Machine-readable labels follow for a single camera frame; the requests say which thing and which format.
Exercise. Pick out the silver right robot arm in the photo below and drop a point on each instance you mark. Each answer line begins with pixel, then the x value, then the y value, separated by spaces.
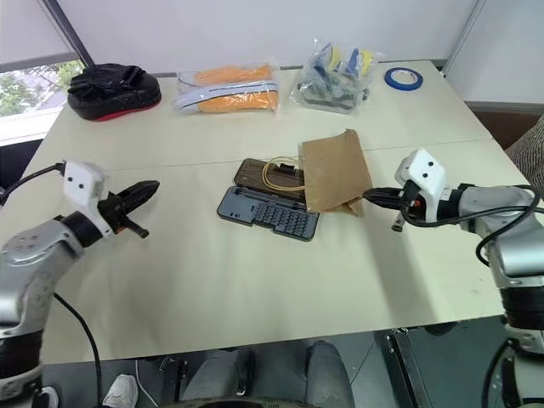
pixel 506 204

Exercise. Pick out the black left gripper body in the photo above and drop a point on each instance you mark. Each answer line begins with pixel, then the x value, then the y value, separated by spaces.
pixel 112 210

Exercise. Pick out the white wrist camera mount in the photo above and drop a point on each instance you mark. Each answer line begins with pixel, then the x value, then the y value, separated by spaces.
pixel 81 180
pixel 423 168

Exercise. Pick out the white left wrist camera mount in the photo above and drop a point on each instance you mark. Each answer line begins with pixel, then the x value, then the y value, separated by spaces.
pixel 81 180

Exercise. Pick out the white roller blind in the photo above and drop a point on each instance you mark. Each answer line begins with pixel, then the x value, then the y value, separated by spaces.
pixel 30 25

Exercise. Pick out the black left gripper thin finger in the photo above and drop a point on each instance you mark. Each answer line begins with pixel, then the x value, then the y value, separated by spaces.
pixel 137 227

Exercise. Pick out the striped fabric cushion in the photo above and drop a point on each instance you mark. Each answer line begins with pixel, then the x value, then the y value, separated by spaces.
pixel 529 153

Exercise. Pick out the clear plastic bag of supplies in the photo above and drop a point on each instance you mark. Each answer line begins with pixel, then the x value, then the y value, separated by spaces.
pixel 327 87

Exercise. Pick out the black boxing focus pad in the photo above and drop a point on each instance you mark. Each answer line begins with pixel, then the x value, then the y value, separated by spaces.
pixel 112 91

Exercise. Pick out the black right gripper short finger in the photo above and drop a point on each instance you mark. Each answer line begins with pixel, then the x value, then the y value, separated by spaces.
pixel 398 222

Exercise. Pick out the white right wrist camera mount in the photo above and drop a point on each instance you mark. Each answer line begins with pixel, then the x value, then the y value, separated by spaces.
pixel 423 168

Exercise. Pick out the dark grey plastic tray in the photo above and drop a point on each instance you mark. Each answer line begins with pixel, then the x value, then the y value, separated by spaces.
pixel 272 217

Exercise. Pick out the person leg in grey jeans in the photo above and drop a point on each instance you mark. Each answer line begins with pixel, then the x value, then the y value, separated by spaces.
pixel 217 374
pixel 329 374

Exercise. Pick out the white sneaker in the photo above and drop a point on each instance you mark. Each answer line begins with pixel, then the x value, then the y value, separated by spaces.
pixel 121 391

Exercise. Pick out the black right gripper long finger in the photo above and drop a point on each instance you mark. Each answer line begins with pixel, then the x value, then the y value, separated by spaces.
pixel 382 197

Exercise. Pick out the brown paper bag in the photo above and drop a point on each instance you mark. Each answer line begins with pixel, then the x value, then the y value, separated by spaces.
pixel 336 170

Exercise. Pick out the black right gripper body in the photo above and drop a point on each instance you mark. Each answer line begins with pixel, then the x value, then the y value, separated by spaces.
pixel 411 200

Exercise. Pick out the blue tape roll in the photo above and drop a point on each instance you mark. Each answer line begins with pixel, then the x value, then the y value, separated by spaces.
pixel 393 83

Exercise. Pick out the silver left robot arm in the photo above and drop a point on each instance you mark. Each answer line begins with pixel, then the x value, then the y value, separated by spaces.
pixel 30 259

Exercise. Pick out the black left gripper broad finger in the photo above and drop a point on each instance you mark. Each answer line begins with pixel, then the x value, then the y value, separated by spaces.
pixel 140 191

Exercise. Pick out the dark window frame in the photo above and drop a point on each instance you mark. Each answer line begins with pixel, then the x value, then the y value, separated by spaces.
pixel 76 30

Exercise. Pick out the orange canvas sneaker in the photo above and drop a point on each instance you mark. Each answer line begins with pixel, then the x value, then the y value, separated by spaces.
pixel 238 102
pixel 231 73

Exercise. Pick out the black metal table leg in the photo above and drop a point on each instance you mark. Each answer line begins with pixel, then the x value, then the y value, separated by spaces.
pixel 404 370

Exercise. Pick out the clear plastic shoe bag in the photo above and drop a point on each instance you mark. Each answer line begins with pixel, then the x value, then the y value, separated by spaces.
pixel 225 91

